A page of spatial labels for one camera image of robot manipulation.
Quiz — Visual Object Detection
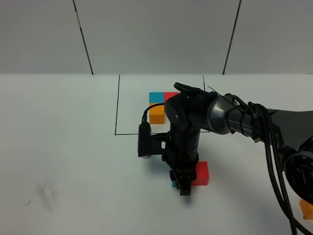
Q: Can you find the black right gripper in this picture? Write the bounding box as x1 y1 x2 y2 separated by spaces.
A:
151 124 201 196

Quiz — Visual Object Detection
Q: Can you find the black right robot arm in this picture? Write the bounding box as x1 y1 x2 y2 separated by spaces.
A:
138 83 313 205

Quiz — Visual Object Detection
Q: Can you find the orange template block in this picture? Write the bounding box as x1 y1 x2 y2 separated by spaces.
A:
149 105 165 124

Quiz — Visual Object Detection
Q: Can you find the red template block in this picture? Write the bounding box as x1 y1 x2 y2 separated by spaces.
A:
163 92 178 102

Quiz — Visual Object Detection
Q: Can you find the blue template block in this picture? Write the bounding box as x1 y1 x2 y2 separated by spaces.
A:
149 92 164 103

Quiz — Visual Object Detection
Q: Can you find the black camera cable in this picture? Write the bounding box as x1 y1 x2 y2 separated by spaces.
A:
141 102 166 124

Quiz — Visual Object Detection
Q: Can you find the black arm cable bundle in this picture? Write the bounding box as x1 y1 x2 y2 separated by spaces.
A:
251 102 313 235

